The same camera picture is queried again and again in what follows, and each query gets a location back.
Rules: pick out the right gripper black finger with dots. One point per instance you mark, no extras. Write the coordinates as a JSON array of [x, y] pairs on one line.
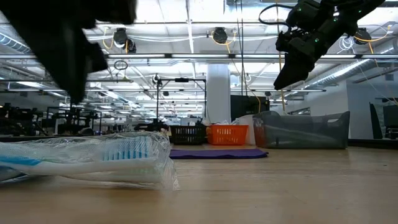
[[293, 70]]

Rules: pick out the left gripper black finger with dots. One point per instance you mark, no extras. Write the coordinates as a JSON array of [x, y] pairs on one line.
[[65, 62], [96, 57]]

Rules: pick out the blue toothbrush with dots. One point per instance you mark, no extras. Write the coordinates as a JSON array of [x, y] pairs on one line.
[[130, 152]]

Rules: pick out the black background robot arm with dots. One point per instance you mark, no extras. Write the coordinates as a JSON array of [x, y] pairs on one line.
[[152, 127]]

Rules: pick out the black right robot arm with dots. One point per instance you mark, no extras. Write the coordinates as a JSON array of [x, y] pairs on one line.
[[348, 12]]

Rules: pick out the black cabinet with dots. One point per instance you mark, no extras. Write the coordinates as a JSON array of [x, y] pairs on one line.
[[248, 105]]

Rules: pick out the black background workstation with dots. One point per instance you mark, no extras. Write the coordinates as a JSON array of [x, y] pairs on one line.
[[62, 121]]

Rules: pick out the small black ceiling reel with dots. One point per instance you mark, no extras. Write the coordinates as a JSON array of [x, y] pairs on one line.
[[156, 79]]

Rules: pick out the grey plastic bin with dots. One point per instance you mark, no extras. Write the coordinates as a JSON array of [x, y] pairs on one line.
[[304, 133]]

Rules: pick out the white square pillar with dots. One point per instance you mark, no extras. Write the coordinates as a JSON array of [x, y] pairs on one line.
[[218, 90]]

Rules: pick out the orange slotted plastic basket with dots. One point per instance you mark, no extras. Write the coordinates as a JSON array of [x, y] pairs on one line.
[[228, 135]]

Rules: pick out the dark blue mat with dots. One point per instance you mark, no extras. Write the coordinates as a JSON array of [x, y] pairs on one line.
[[217, 153]]

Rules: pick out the black slotted plastic basket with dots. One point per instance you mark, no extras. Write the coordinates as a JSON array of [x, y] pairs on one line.
[[188, 135]]

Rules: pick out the silver ventilation duct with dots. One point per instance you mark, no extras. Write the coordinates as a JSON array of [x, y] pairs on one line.
[[12, 43], [348, 70]]

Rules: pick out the black metal frame stand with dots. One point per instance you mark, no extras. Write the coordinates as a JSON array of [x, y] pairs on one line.
[[181, 80]]

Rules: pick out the black aluminium table frame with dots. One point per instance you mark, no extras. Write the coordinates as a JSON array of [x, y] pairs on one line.
[[373, 143]]

